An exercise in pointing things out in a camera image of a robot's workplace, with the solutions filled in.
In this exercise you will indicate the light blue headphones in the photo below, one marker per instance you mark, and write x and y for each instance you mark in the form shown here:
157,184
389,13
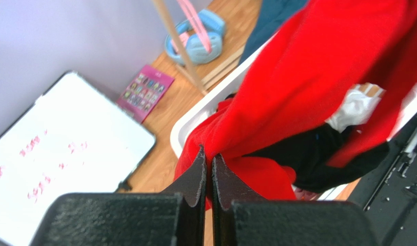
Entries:
216,28

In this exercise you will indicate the black garment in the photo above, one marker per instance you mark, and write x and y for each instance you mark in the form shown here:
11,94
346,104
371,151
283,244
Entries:
308,152

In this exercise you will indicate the blue long sleeve shirt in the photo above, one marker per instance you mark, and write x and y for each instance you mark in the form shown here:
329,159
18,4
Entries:
273,14

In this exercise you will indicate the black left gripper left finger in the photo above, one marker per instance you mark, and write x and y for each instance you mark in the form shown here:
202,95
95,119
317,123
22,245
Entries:
174,216

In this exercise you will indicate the white whiteboard with red writing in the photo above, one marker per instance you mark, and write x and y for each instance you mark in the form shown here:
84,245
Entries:
73,139

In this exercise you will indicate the white plastic laundry basket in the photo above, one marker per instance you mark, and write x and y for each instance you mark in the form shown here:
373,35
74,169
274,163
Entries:
208,104

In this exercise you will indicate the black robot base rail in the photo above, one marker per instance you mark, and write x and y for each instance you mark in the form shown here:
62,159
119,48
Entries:
388,195

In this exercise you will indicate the orange pink garment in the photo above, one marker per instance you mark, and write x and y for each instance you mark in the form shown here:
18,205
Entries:
305,195

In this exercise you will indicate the pink wire hanger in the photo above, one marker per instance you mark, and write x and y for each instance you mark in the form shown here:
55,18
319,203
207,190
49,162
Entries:
196,23

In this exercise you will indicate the wooden clothes rack frame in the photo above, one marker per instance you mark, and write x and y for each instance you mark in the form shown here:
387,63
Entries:
203,76

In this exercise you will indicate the white garment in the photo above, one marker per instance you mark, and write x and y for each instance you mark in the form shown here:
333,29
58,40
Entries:
357,106

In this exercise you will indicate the red t shirt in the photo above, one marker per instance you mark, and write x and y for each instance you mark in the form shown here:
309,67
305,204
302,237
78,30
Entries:
300,79

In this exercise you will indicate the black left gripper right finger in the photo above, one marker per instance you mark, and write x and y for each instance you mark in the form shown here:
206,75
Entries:
243,217

